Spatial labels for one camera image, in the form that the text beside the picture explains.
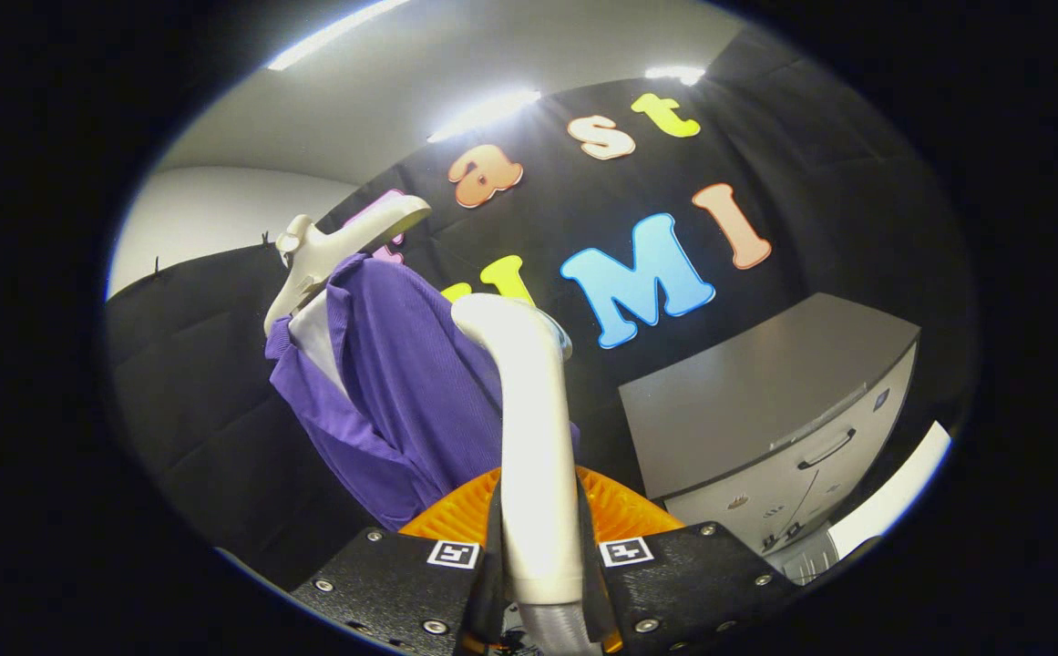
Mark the clear garment steamer hose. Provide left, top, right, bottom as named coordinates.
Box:
left=518, top=597, right=602, bottom=656

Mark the grey drawer cabinet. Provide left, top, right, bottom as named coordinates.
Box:
left=618, top=292, right=921, bottom=557

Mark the white flat board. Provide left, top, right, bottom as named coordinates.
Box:
left=825, top=421, right=953, bottom=561

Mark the purple jacket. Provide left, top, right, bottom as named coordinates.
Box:
left=266, top=253, right=581, bottom=532

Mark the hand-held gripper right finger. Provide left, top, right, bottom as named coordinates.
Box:
left=574, top=465, right=803, bottom=656

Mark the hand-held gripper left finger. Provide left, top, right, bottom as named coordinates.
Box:
left=290, top=466, right=504, bottom=656

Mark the white plastic hanger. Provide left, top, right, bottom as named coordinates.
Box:
left=262, top=194, right=432, bottom=338

